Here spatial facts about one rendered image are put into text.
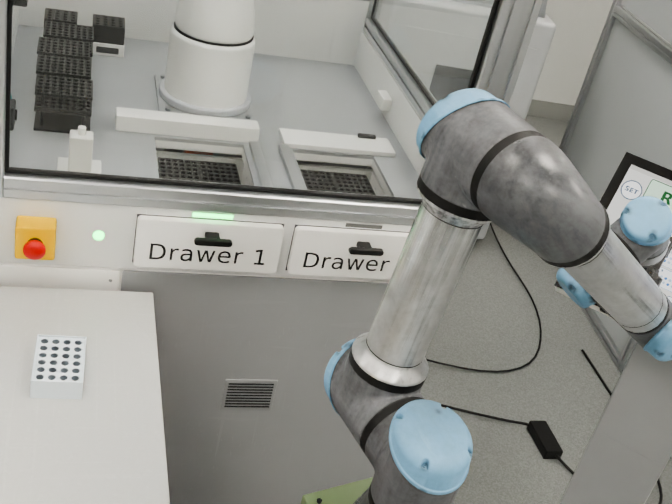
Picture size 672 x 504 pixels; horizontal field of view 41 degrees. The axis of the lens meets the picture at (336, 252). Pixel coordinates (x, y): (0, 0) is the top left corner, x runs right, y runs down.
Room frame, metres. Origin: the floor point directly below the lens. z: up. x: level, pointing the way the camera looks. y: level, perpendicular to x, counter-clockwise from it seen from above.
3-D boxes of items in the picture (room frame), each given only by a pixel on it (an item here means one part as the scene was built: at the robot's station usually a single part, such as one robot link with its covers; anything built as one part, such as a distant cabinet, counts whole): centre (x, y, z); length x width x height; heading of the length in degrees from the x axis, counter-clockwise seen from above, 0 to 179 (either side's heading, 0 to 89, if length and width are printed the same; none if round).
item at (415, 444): (0.95, -0.18, 0.99); 0.13 x 0.12 x 0.14; 35
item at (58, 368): (1.19, 0.42, 0.78); 0.12 x 0.08 x 0.04; 18
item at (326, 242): (1.64, -0.05, 0.87); 0.29 x 0.02 x 0.11; 110
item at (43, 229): (1.41, 0.56, 0.88); 0.07 x 0.05 x 0.07; 110
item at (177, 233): (1.54, 0.25, 0.87); 0.29 x 0.02 x 0.11; 110
